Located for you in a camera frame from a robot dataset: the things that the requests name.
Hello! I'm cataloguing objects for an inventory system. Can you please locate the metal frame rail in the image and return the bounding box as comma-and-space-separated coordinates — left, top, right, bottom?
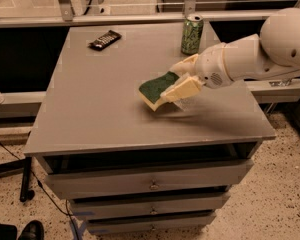
0, 0, 291, 29

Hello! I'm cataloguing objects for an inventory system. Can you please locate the black floor cable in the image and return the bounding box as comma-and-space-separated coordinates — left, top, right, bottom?
0, 129, 81, 240

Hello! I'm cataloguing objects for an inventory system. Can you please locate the grey drawer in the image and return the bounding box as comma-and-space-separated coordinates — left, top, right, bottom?
87, 211, 216, 235
45, 159, 253, 199
71, 192, 230, 220

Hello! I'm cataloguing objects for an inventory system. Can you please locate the green and yellow sponge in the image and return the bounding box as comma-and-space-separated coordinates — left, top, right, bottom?
138, 71, 179, 111

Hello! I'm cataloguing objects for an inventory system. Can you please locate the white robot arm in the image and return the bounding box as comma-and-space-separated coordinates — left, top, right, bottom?
160, 8, 300, 103

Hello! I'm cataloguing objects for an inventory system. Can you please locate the bottom grey drawer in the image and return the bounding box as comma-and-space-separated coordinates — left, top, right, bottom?
87, 211, 216, 235

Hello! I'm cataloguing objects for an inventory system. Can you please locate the green drink can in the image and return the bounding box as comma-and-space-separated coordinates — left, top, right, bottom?
181, 14, 204, 55

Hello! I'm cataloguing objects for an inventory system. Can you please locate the grey drawer cabinet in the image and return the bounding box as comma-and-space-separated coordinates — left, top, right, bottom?
23, 21, 277, 236

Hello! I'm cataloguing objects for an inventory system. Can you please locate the black shoe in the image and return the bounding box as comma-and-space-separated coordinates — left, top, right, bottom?
18, 220, 44, 240

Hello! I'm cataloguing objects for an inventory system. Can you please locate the black stand leg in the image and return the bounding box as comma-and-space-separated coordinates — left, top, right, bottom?
19, 157, 35, 202

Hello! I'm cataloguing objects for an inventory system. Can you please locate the top grey drawer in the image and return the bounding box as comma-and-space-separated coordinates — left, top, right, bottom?
45, 159, 253, 199

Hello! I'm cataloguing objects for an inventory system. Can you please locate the black snack bar wrapper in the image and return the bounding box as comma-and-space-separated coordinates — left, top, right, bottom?
89, 30, 122, 51

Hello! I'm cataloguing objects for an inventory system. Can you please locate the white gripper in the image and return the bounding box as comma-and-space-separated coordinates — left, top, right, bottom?
160, 43, 231, 103

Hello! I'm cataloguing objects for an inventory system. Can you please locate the middle grey drawer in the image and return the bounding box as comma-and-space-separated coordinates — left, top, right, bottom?
71, 192, 230, 220

